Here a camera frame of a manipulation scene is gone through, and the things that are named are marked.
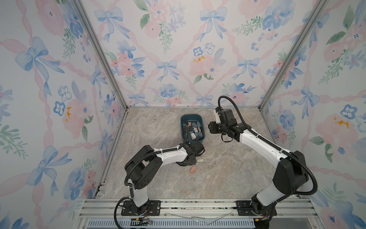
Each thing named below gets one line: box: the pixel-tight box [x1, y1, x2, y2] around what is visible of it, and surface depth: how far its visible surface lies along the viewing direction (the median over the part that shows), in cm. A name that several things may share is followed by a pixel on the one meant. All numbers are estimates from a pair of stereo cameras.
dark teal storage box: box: [180, 113, 206, 142], surface depth 108 cm
